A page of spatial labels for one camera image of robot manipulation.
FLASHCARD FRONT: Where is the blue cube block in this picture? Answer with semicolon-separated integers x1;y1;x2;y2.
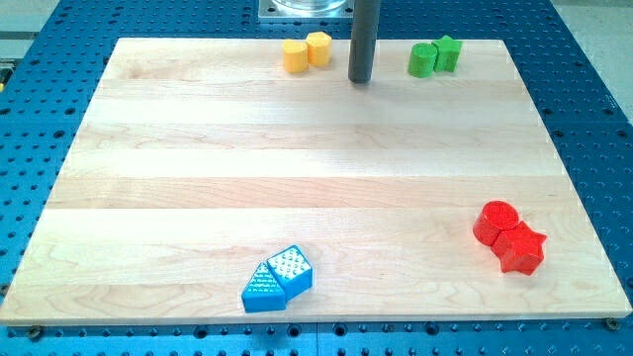
266;245;314;302

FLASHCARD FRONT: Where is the light wooden board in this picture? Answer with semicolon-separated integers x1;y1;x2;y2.
1;38;631;326

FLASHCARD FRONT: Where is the blue triangle block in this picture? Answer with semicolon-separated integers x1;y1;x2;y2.
241;262;286;313

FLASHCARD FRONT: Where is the yellow cylinder block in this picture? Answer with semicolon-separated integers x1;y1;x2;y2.
282;39;309;73

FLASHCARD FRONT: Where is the yellow pentagon block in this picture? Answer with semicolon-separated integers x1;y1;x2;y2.
306;32;331;67

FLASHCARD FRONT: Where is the green cylinder block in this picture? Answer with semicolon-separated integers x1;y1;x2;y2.
407;43;438;78

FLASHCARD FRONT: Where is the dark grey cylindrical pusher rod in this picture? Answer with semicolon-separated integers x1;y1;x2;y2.
348;0;381;84

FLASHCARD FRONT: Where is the red cylinder block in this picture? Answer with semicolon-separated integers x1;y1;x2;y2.
473;201;519;246

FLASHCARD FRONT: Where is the green star block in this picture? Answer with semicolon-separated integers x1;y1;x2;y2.
431;36;463;72

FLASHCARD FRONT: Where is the red star block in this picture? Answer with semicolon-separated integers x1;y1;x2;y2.
491;222;547;276

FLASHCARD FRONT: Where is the blue perforated metal table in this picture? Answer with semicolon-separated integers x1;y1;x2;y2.
1;0;632;355

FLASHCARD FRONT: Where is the left board clamp screw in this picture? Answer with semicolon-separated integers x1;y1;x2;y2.
25;325;44;341

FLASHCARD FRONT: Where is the board clamp screw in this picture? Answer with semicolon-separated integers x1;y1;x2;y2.
25;325;44;341
604;317;620;331

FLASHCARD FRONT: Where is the right board clamp screw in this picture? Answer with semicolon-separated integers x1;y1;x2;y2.
604;317;620;331

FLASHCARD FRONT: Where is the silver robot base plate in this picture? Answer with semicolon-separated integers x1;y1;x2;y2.
258;0;355;19

